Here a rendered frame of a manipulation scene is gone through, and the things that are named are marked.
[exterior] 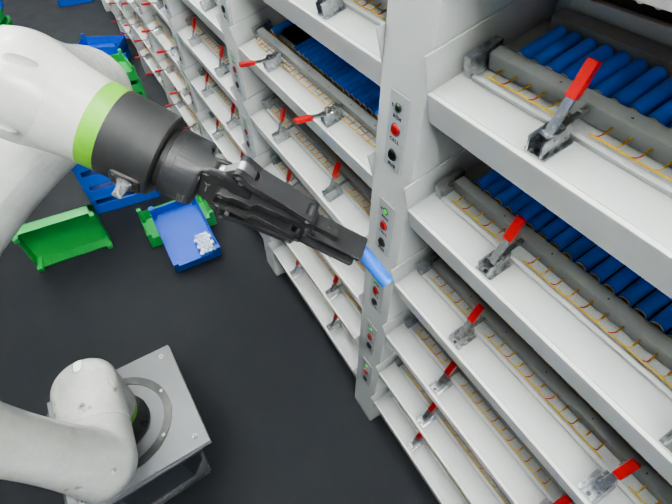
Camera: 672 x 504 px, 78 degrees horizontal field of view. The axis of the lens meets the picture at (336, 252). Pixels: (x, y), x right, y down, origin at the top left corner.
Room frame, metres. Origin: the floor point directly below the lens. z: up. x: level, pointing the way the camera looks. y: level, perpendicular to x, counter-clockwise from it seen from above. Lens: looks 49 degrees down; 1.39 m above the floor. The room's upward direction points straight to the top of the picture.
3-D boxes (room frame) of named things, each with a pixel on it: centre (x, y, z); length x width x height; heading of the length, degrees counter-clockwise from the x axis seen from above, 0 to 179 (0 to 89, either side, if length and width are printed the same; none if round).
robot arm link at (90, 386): (0.36, 0.54, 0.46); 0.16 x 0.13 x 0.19; 29
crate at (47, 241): (1.21, 1.14, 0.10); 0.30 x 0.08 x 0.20; 118
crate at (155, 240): (1.41, 0.74, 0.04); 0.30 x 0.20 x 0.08; 121
